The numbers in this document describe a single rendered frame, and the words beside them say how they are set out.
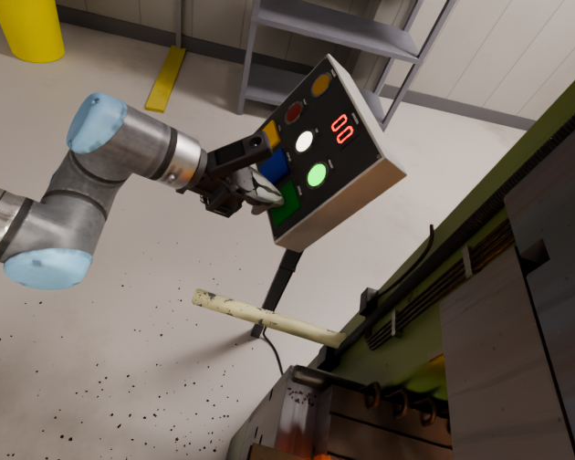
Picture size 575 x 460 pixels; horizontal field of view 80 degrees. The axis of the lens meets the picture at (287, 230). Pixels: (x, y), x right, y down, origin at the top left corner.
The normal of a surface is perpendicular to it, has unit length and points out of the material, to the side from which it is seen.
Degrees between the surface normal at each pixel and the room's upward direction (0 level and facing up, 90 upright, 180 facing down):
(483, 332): 90
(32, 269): 92
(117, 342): 0
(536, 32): 90
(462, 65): 90
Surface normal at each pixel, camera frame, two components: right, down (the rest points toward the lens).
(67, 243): 0.77, -0.42
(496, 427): -0.95, -0.31
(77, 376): 0.24, -0.60
